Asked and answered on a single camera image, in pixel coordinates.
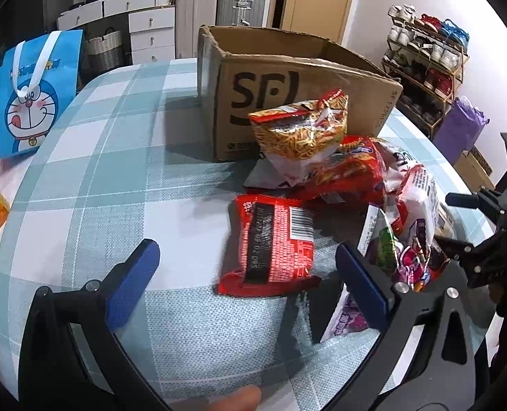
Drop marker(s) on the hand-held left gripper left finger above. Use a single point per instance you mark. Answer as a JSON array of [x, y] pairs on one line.
[[133, 282]]

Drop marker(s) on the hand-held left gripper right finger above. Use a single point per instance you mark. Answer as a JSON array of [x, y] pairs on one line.
[[365, 291]]

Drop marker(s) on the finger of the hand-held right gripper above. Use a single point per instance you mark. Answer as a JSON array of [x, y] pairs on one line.
[[463, 200], [454, 248]]

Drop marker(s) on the purple snack packet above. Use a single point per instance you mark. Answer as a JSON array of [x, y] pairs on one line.
[[347, 321]]

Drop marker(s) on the white red snack packet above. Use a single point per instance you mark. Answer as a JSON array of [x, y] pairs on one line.
[[418, 197]]

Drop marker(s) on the red snack packet with barcode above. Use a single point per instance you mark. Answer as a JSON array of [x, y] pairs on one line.
[[270, 244]]

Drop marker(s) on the red snack packet blue logo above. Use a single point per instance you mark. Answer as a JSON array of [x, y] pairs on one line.
[[352, 175]]

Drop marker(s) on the yellow red noodle snack packet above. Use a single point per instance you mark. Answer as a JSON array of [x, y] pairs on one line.
[[300, 137]]

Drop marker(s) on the brown cardboard box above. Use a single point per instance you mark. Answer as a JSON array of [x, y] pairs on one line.
[[236, 94]]

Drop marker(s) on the person's left hand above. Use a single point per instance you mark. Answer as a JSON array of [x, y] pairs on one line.
[[236, 399]]

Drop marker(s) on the cardboard box with cat print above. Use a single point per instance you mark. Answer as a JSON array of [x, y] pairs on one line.
[[476, 167]]

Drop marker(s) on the purple bag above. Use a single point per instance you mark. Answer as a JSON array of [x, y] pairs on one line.
[[459, 128]]

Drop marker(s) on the metal shoe rack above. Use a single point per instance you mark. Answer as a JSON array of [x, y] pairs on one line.
[[446, 94]]

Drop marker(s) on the blue cartoon tote bag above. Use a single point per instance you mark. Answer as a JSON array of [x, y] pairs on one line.
[[33, 94]]

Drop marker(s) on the woven laundry basket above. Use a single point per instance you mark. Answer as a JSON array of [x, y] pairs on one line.
[[103, 49]]

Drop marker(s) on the wooden door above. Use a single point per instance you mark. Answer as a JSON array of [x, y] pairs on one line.
[[317, 0]]

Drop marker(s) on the white drawer cabinet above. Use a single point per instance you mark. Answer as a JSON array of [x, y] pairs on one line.
[[148, 30]]

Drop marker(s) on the beige suitcase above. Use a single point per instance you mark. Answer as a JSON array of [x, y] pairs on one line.
[[195, 17]]

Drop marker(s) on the black wardrobe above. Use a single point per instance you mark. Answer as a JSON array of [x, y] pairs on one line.
[[13, 17]]

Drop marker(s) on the silver suitcase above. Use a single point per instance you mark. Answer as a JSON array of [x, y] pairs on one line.
[[240, 6]]

